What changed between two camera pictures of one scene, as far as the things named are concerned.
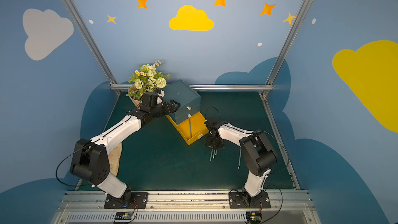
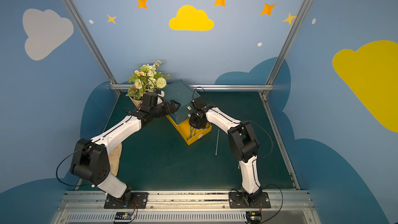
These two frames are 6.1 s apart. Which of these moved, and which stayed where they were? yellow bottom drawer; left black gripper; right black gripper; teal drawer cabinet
Moved: right black gripper
Stayed: teal drawer cabinet; yellow bottom drawer; left black gripper
